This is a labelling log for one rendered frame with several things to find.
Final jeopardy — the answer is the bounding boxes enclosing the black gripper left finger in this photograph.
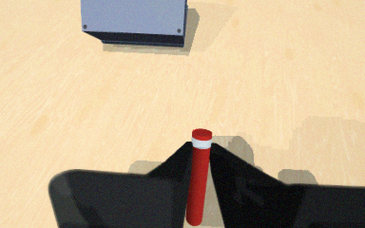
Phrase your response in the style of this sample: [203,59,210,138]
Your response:
[48,142,193,228]

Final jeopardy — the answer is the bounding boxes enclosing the dark red peg with grey band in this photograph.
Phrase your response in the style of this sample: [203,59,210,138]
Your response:
[186,128,213,226]

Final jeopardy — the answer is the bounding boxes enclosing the grey square panel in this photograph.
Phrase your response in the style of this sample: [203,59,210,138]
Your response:
[80,0,188,48]

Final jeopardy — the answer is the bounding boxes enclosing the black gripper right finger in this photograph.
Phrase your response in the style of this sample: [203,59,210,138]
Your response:
[209,142,365,228]

